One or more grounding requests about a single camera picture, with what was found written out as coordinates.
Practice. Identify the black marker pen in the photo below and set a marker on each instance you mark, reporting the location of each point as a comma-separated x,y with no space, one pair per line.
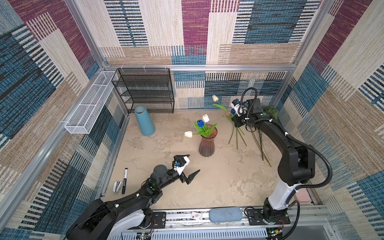
124,181

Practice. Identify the white label tag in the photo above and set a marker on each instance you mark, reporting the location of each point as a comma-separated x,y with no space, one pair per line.
197,216

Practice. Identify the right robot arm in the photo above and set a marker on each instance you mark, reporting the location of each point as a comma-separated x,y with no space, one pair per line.
296,167

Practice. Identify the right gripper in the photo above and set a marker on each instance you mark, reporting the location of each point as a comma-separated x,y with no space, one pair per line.
235,118

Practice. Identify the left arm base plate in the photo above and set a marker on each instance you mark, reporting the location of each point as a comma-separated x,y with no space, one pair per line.
157,219

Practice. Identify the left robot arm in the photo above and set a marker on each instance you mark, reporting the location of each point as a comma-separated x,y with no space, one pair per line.
102,220

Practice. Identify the white wire mesh basket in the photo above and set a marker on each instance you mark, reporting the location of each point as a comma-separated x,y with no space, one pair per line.
89,109

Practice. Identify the teal ceramic vase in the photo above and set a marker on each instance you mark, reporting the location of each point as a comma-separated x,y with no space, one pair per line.
144,120

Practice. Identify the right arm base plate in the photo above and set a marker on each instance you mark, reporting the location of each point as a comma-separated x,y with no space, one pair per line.
255,218

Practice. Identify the white stapler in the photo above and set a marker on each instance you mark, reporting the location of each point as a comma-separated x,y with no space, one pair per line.
117,186

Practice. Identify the red glass vase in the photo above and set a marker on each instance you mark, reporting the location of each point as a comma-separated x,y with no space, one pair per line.
207,144

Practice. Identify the white tulip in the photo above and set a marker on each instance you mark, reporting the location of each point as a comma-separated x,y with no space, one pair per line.
190,134
205,118

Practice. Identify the blue hydrangea bunch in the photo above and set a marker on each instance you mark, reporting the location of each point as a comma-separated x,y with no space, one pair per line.
259,140

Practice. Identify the black wire shelf rack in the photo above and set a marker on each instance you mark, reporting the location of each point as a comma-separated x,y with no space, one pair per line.
151,88

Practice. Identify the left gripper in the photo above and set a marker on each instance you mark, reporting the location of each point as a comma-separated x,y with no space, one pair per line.
187,180

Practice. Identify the blue-grey sponge pad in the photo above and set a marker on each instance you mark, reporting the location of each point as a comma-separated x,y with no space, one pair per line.
223,215

